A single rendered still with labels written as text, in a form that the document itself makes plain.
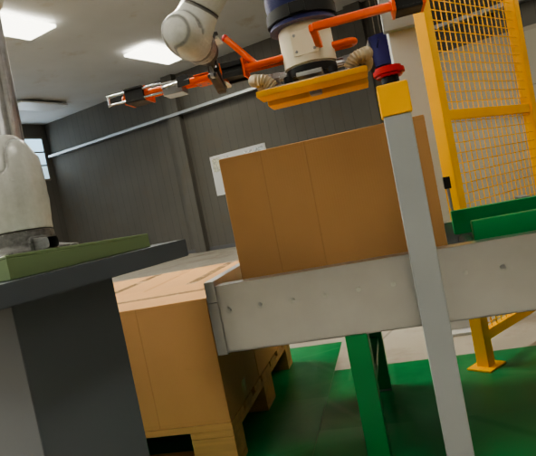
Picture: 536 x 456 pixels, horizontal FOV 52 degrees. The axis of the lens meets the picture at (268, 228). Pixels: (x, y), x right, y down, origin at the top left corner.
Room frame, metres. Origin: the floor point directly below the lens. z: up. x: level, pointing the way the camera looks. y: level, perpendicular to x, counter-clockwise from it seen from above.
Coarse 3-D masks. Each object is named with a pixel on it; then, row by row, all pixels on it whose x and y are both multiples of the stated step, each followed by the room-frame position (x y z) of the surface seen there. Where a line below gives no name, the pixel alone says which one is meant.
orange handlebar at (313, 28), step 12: (360, 12) 1.48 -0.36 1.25; (372, 12) 1.48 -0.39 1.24; (384, 12) 1.48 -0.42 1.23; (312, 24) 1.51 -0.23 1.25; (324, 24) 1.50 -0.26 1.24; (336, 24) 1.51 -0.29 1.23; (312, 36) 1.57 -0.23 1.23; (336, 48) 1.78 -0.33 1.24; (264, 60) 1.78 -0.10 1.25; (276, 60) 1.78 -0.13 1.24; (204, 72) 1.82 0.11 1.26; (192, 84) 1.85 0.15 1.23; (204, 84) 1.86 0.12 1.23; (156, 96) 1.91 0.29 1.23
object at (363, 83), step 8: (360, 80) 1.80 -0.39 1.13; (328, 88) 1.82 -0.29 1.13; (336, 88) 1.81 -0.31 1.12; (344, 88) 1.81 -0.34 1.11; (352, 88) 1.83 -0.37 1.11; (360, 88) 1.87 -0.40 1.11; (296, 96) 1.84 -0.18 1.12; (304, 96) 1.84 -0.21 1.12; (320, 96) 1.86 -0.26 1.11; (328, 96) 1.90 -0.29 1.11; (272, 104) 1.86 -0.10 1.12; (280, 104) 1.86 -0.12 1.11; (288, 104) 1.90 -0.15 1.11; (296, 104) 1.93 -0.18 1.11
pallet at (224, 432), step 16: (288, 352) 2.60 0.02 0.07; (272, 368) 2.26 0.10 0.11; (288, 368) 2.55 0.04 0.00; (256, 384) 2.00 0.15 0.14; (272, 384) 2.21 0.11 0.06; (256, 400) 2.10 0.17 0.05; (272, 400) 2.16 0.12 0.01; (240, 416) 1.76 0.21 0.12; (160, 432) 1.73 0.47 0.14; (176, 432) 1.71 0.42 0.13; (192, 432) 1.70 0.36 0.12; (208, 432) 1.69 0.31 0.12; (224, 432) 1.68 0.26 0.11; (240, 432) 1.73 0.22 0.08; (208, 448) 1.69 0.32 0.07; (224, 448) 1.68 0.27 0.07; (240, 448) 1.70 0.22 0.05
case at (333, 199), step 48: (288, 144) 1.59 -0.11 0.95; (336, 144) 1.56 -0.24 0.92; (384, 144) 1.53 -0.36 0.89; (240, 192) 1.62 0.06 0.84; (288, 192) 1.59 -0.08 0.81; (336, 192) 1.56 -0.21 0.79; (384, 192) 1.53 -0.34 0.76; (432, 192) 1.51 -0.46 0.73; (240, 240) 1.63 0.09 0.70; (288, 240) 1.60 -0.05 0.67; (336, 240) 1.57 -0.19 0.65; (384, 240) 1.54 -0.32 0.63
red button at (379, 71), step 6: (384, 66) 1.21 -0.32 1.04; (390, 66) 1.20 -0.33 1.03; (396, 66) 1.20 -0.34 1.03; (402, 66) 1.21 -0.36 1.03; (378, 72) 1.22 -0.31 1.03; (384, 72) 1.21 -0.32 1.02; (390, 72) 1.21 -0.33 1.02; (396, 72) 1.21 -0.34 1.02; (402, 72) 1.23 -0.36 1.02; (378, 78) 1.23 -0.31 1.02; (384, 78) 1.23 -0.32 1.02; (390, 78) 1.22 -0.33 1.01; (396, 78) 1.22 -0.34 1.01
